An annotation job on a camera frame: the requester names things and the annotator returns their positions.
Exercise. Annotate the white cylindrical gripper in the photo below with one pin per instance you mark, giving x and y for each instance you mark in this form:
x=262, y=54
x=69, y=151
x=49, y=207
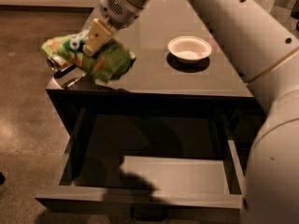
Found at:
x=118, y=10

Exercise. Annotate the green rice chip bag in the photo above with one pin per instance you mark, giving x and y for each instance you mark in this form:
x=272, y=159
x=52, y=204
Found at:
x=111, y=62

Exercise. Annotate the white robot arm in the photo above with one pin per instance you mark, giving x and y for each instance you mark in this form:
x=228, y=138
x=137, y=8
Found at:
x=266, y=54

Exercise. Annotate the dark grey counter cabinet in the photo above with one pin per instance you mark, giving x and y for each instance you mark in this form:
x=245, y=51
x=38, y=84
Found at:
x=158, y=84

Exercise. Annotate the open grey top drawer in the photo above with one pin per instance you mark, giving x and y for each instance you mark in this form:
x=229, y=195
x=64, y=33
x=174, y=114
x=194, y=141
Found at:
x=188, y=167

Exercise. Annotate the white paper bowl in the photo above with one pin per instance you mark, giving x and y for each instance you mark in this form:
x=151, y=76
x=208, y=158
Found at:
x=189, y=49

